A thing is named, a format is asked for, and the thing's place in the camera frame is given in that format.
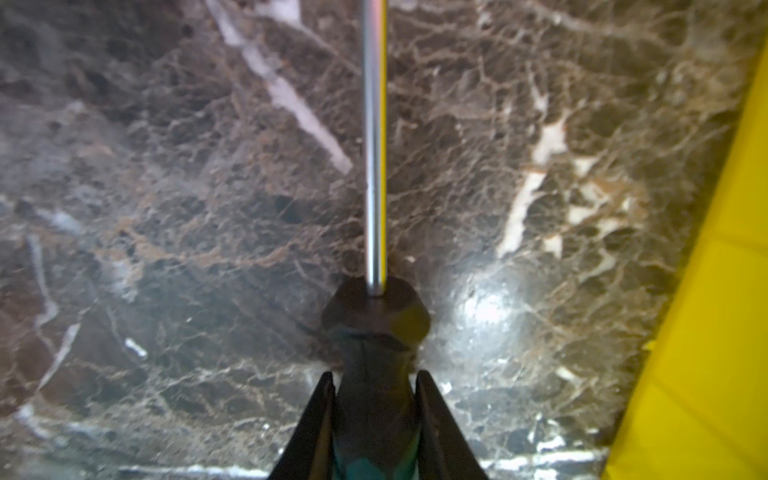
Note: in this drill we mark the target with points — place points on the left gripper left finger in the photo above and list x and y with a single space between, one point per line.
309 452

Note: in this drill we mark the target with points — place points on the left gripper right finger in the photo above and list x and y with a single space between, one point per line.
443 451

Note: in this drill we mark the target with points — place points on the green handled screwdriver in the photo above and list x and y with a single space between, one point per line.
376 322

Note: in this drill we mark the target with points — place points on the yellow plastic bin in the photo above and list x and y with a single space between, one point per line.
699 410

